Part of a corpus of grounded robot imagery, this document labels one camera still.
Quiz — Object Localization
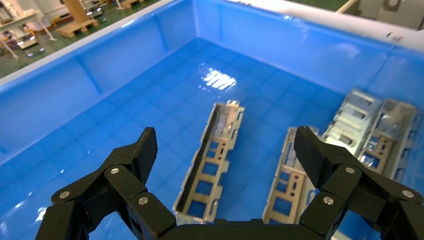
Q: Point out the large blue plastic bin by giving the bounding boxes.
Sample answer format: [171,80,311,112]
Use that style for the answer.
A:
[0,0,424,240]

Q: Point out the silver perforated metal part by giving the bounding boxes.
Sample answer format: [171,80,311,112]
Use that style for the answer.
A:
[261,125,321,226]
[172,99,246,225]
[358,98,424,184]
[320,88,384,157]

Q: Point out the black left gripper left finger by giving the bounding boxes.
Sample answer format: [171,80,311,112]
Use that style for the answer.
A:
[34,127,176,240]

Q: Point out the wooden pallet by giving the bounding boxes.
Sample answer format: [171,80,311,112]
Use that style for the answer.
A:
[55,0,100,38]

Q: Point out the white table with thin legs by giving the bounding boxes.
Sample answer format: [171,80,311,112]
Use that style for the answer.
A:
[0,9,58,61]

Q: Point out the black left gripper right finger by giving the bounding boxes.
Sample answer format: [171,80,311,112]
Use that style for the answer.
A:
[294,125,424,240]

